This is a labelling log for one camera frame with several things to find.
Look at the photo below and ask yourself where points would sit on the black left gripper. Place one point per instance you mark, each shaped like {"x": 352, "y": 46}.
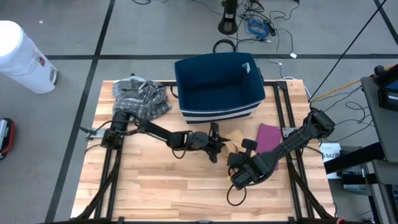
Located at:
{"x": 213, "y": 143}

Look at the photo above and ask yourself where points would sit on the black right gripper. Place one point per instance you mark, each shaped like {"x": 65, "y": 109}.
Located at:
{"x": 238, "y": 160}

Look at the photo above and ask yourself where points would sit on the orange checked towel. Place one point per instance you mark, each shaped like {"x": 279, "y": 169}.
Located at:
{"x": 234, "y": 137}

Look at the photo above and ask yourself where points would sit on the purple towel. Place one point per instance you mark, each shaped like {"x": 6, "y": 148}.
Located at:
{"x": 269, "y": 137}

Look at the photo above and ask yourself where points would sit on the navy white striped basket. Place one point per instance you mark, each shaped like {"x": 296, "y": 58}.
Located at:
{"x": 217, "y": 90}

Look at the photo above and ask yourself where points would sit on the grey checked towel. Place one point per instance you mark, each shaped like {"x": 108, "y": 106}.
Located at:
{"x": 140, "y": 99}

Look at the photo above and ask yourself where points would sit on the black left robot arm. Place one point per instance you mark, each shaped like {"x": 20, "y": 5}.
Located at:
{"x": 155, "y": 130}

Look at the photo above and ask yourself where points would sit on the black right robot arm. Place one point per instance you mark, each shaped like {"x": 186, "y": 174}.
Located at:
{"x": 280, "y": 152}

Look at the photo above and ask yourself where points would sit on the metal mounting plate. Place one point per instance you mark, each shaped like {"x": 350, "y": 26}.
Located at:
{"x": 287, "y": 132}
{"x": 94, "y": 133}

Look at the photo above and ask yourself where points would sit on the white paper sheet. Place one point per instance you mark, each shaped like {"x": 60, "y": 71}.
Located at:
{"x": 329, "y": 155}

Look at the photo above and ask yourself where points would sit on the white plug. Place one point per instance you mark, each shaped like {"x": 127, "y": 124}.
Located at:
{"x": 293, "y": 55}

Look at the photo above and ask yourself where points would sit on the black stand base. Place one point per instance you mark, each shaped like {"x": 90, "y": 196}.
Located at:
{"x": 228, "y": 26}

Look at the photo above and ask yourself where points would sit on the black power strip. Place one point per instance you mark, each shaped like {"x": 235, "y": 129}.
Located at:
{"x": 270, "y": 28}

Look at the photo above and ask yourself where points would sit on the grey side table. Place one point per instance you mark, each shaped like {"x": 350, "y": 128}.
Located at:
{"x": 376, "y": 124}

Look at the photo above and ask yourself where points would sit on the thin black pole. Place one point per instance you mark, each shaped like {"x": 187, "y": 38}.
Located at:
{"x": 348, "y": 50}

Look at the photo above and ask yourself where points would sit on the black equipment box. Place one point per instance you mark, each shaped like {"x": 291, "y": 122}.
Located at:
{"x": 388, "y": 99}

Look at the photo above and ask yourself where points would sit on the white trash bin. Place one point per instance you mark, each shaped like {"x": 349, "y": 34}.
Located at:
{"x": 21, "y": 59}

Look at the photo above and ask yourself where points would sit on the red black device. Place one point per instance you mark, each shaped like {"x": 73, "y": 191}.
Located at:
{"x": 3, "y": 133}

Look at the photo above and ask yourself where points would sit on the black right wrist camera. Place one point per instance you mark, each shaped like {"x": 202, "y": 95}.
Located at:
{"x": 249, "y": 144}

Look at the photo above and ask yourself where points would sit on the black aluminium table frame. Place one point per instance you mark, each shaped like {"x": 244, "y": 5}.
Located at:
{"x": 281, "y": 84}

